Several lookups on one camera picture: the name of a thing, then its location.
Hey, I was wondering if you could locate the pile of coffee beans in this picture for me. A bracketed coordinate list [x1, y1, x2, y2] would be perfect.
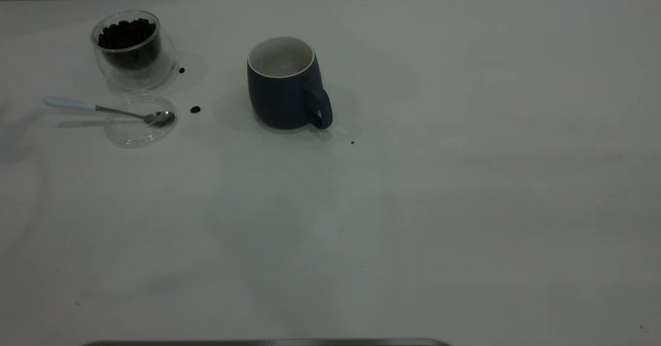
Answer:
[97, 19, 161, 70]

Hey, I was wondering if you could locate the clear double-wall glass jar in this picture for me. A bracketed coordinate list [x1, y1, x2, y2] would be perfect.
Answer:
[91, 9, 176, 91]

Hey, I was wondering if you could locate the clear glass lid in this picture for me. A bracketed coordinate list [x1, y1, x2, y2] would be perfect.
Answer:
[105, 91, 179, 148]

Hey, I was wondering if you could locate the metal spoon with pale handle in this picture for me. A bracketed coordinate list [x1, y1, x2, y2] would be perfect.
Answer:
[44, 96, 176, 129]

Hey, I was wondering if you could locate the dark grey ceramic mug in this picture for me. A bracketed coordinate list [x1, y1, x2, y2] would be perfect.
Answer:
[247, 36, 334, 131]

